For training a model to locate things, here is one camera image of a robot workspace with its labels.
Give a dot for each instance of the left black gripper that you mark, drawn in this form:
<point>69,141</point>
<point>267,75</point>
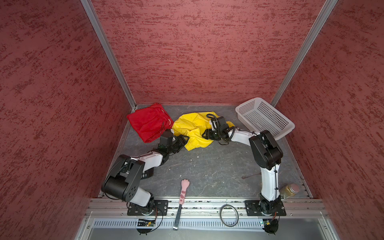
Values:
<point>182,141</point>

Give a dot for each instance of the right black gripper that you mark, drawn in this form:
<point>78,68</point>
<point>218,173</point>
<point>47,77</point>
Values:
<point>208,132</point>

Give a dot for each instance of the yellow shorts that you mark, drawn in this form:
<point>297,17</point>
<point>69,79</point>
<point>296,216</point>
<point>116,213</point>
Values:
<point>193,125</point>

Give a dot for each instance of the red shorts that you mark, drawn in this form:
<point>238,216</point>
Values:
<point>151,122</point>

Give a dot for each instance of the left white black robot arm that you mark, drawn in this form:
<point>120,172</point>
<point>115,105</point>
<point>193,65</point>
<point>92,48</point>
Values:
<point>123,180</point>

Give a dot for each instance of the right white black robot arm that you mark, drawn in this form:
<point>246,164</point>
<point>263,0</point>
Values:
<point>267,154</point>

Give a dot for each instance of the black calculator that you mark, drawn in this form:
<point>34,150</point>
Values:
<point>147,174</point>

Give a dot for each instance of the white plastic basket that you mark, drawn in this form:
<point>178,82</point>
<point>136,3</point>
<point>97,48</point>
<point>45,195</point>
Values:
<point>258,115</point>

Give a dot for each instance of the metal spoon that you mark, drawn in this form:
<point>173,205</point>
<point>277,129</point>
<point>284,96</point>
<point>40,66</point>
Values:
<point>246,177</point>

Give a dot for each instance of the small glass jar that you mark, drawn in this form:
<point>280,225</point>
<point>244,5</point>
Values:
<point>289,191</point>

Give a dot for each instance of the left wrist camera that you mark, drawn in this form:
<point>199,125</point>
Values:
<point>166,140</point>

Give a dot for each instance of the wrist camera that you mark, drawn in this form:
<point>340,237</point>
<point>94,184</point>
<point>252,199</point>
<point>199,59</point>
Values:
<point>166,140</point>
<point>219,125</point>

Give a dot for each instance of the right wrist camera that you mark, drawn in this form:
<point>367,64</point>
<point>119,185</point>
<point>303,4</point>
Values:
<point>219,125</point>

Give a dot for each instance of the pink cat-paw handled knife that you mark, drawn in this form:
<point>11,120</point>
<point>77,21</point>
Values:
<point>185,184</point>

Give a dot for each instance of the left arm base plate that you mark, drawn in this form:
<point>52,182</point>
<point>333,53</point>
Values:
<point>159,207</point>

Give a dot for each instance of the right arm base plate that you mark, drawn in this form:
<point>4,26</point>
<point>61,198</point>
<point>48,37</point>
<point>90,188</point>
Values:
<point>253,207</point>

